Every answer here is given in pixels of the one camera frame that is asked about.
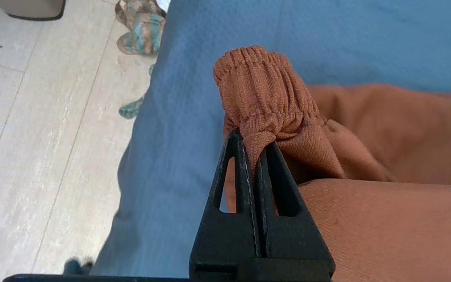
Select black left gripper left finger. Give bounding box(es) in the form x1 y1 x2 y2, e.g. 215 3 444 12
189 130 262 282

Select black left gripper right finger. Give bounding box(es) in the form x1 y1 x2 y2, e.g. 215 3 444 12
249 141 336 282

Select rust brown shorts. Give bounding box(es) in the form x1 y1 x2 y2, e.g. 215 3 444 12
213 46 451 282

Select teal brown patterned slipper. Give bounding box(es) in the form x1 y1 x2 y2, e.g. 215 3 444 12
119 96 144 119

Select blue bed sheet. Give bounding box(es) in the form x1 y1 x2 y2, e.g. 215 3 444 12
90 0 451 277

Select teal patterned cloth on floor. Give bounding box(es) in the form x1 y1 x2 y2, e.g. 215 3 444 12
115 0 167 55

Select brown trash bin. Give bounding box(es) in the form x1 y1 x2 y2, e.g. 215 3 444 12
0 0 66 21

